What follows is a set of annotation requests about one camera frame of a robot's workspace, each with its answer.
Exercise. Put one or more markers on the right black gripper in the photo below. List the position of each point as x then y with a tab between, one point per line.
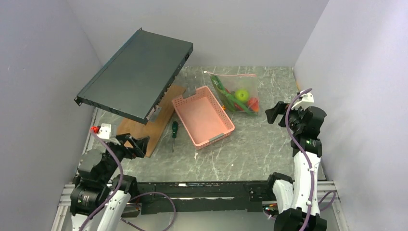
280	109

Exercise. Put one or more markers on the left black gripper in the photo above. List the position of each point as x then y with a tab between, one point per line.
139	145

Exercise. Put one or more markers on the green fake apple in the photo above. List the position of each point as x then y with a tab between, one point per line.
242	95

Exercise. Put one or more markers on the clear zip top bag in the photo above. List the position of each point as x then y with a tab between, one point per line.
237	91

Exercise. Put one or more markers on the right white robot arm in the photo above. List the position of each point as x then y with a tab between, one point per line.
297	198

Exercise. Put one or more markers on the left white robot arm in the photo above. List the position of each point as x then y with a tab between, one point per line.
102	190

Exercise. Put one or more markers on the brown wooden board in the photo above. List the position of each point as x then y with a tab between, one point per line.
153	129

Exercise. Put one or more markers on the dark green rack server chassis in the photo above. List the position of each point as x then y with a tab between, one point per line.
135	79

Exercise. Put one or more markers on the pink perforated plastic basket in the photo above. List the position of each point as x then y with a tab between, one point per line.
203	117

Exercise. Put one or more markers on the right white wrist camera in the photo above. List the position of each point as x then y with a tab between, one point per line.
305	100

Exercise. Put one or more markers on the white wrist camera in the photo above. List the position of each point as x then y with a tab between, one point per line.
104	131
305	100

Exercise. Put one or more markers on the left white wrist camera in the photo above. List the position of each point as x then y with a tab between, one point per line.
104	131

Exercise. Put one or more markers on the green handled screwdriver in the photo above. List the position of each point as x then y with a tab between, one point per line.
175	127

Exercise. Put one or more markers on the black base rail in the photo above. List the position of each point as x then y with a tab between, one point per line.
193	196

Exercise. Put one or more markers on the aluminium frame rail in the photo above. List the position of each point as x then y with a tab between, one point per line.
62	220

